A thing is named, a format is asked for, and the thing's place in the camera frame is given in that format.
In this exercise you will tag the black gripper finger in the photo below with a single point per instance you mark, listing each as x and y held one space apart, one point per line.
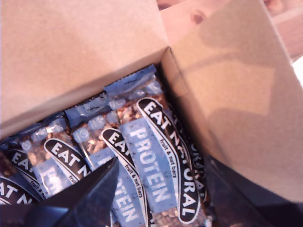
241 205
94 201

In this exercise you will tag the blue black snackbar carton box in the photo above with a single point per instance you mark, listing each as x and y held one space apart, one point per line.
71 47

